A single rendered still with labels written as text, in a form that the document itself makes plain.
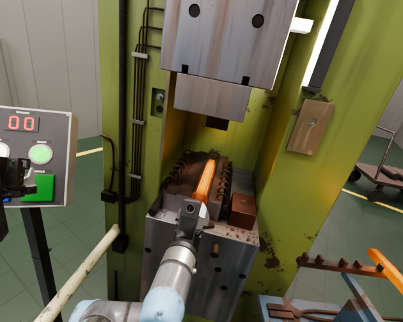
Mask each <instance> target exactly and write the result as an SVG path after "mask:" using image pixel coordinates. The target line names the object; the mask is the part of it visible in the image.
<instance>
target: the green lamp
mask: <svg viewBox="0 0 403 322"><path fill-rule="evenodd" d="M31 156H32V158H33V159H34V160H35V161H37V162H44V161H46V160H47V159H48V158H49V156H50V152H49V150H48V149H47V148H45V147H43V146H39V147H36V148H35V149H33V151H32V152H31Z"/></svg>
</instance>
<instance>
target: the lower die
mask: <svg viewBox="0 0 403 322"><path fill-rule="evenodd" d="M211 153H213V154H217V158H216V163H215V166H214V169H213V172H212V176H211V179H210V183H209V187H208V189H207V193H206V195H207V200H206V203H205V206H206V208H207V210H208V213H209V217H210V219H209V220H212V221H214V222H217V220H218V217H219V212H220V209H221V205H222V200H223V195H220V196H219V197H218V198H216V196H217V194H218V193H223V192H224V189H223V188H221V189H220V190H219V191H217V189H218V188H219V187H222V186H225V182H222V183H221V184H220V185H219V182H220V181H222V180H226V177H222V179H221V180H220V177H221V176H222V175H226V172H224V173H223V174H221V172H222V171H223V170H227V167H225V168H224V169H223V170H222V167H223V166H225V165H228V164H227V163H226V164H225V165H223V163H224V162H228V159H229V157H225V156H222V155H220V153H214V152H211V151H210V152H209V153H206V152H203V151H199V152H195V151H192V157H190V161H188V163H187V165H186V166H185V169H183V166H184V165H183V164H182V165H181V167H182V174H181V173H180V169H179V170H178V172H179V174H180V176H179V179H177V173H176V175H175V178H176V185H174V184H173V183H174V179H172V181H171V183H170V184H169V185H168V187H167V189H166V190H165V192H164V195H163V202H162V208H164V209H167V210H171V211H175V212H178V210H179V209H180V208H181V207H182V201H183V200H184V199H186V198H190V199H192V198H193V193H194V192H196V191H197V189H198V186H199V184H200V181H201V179H202V176H203V173H204V170H205V168H206V165H207V162H208V160H209V157H210V154H211Z"/></svg>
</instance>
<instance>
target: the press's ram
mask: <svg viewBox="0 0 403 322"><path fill-rule="evenodd" d="M298 1H299V0H165V3H164V19H163V28H162V44H161V60H160V69H161V70H167V71H171V72H178V73H188V75H194V76H197V77H204V78H208V79H214V80H217V81H224V82H230V83H234V84H240V85H241V83H242V78H243V76H246V83H247V85H248V86H250V87H254V88H260V89H266V90H269V91H270V90H272V88H273V84H274V81H275V78H276V74H277V71H278V68H279V65H280V61H281V57H282V55H283V51H284V48H285V44H286V42H287V38H288V34H289V31H291V32H295V33H303V34H306V33H309V32H310V29H311V27H312V24H313V20H308V19H300V18H296V17H294V14H295V12H296V8H297V4H298Z"/></svg>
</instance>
